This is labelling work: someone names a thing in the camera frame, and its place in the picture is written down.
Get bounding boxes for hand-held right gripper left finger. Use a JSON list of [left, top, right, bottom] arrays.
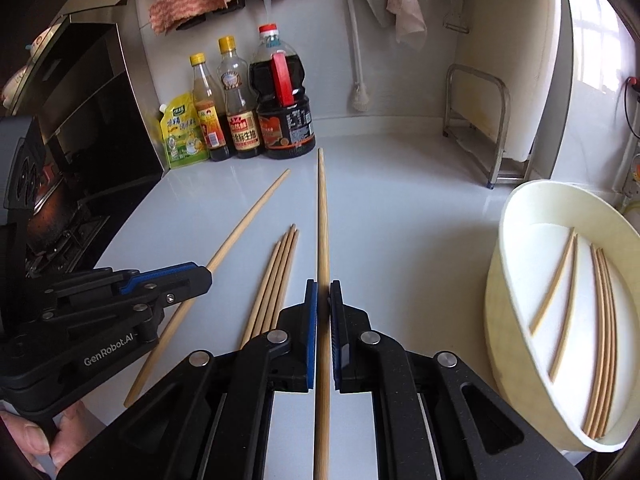
[[57, 279, 319, 480]]

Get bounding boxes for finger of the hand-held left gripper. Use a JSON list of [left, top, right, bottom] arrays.
[[39, 265, 214, 345], [42, 261, 201, 307]]

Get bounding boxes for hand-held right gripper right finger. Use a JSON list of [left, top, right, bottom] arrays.
[[329, 280, 583, 480]]

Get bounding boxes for bundle of wooden chopsticks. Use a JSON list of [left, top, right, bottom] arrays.
[[240, 224, 300, 351]]

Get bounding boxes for wooden chopstick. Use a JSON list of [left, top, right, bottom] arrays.
[[529, 227, 577, 336], [601, 250, 619, 439], [548, 234, 579, 385], [595, 248, 614, 438], [313, 147, 332, 480], [583, 244, 604, 433], [589, 246, 609, 436], [123, 169, 291, 407]]

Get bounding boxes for cream plastic basin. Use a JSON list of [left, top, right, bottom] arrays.
[[482, 180, 640, 453]]

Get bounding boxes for person's left hand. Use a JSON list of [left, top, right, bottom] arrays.
[[0, 402, 97, 478]]

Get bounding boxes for black gas stove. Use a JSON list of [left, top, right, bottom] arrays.
[[22, 157, 113, 281]]

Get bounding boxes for yellow seasoning pouch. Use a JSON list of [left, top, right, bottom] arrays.
[[156, 91, 211, 170]]

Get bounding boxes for amber vinegar bottle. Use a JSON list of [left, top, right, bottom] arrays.
[[189, 52, 233, 162]]

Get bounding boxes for clear soy sauce bottle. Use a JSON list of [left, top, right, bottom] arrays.
[[216, 35, 264, 159]]

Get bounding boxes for black range hood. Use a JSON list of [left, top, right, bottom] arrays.
[[10, 0, 168, 196]]

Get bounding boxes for white dish brush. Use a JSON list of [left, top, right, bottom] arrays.
[[342, 0, 372, 113]]

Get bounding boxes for metal cutting board rack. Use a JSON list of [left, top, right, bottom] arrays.
[[442, 63, 533, 190]]

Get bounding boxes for pale hanging cloth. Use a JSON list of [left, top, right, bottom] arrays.
[[352, 0, 428, 43]]

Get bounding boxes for hanging peeler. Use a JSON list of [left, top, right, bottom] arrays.
[[442, 0, 471, 33]]

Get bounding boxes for white cutting board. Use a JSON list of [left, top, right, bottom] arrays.
[[452, 0, 563, 163]]

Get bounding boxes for large red-handled soy sauce bottle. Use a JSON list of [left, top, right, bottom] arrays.
[[248, 23, 317, 160]]

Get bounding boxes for black wall holder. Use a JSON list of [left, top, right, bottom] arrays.
[[175, 0, 246, 31]]

